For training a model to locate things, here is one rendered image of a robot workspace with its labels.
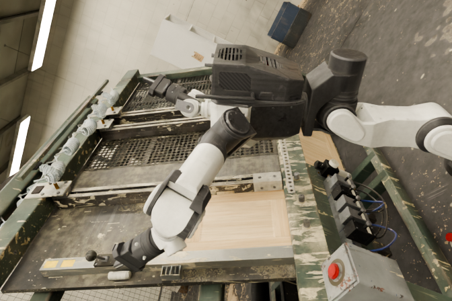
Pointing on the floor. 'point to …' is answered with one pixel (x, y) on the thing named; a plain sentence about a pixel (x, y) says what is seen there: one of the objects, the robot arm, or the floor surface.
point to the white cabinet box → (184, 44)
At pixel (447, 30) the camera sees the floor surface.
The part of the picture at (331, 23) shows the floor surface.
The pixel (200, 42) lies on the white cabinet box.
